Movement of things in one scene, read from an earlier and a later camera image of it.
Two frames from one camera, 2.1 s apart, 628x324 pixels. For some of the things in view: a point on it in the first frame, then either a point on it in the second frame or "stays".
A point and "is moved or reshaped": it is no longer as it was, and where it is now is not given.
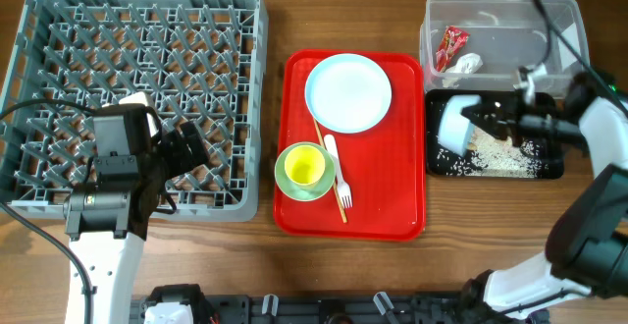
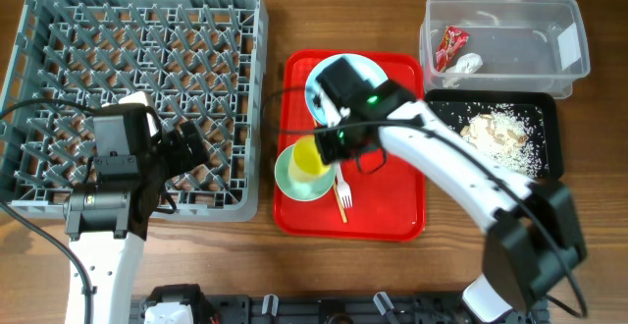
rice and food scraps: (489, 156) stays
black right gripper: (505, 122) → (328, 151)
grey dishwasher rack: (197, 45) stays
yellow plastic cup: (304, 164) is moved or reshaped
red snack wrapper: (450, 42) stays
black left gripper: (184, 160) stays
